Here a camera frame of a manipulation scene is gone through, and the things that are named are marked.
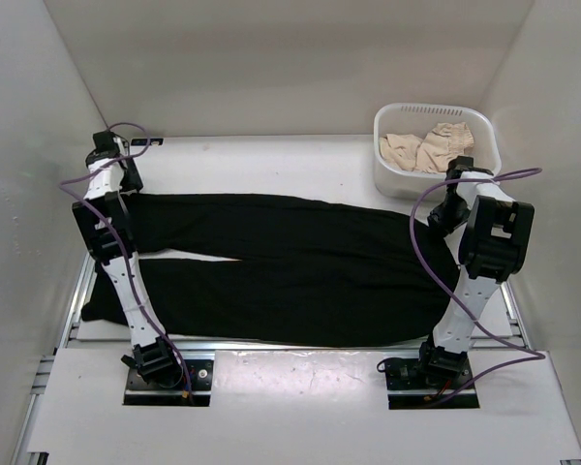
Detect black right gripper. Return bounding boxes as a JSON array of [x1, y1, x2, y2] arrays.
[[427, 193, 471, 240]]

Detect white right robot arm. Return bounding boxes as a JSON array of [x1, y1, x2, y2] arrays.
[[410, 156, 535, 388]]

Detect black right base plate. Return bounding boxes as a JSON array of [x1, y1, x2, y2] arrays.
[[377, 357, 479, 411]]

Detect black trousers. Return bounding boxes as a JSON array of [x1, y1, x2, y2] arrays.
[[80, 192, 466, 348]]

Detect white front cover board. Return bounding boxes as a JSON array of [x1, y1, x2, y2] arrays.
[[28, 349, 581, 464]]

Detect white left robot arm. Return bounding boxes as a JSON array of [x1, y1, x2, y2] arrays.
[[60, 129, 189, 390]]

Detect aluminium table edge rail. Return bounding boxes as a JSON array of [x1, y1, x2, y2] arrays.
[[28, 336, 529, 352]]

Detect beige cloth in basket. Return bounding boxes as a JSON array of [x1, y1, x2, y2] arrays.
[[378, 122, 474, 174]]

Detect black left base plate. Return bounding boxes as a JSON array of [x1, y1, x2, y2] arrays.
[[123, 358, 214, 407]]

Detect blue label sticker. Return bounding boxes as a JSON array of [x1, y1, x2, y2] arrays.
[[131, 138, 164, 147]]

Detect white plastic basket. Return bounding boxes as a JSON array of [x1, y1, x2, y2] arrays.
[[373, 103, 502, 200]]

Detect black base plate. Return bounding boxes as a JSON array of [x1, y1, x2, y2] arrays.
[[377, 357, 479, 411], [123, 358, 214, 407]]

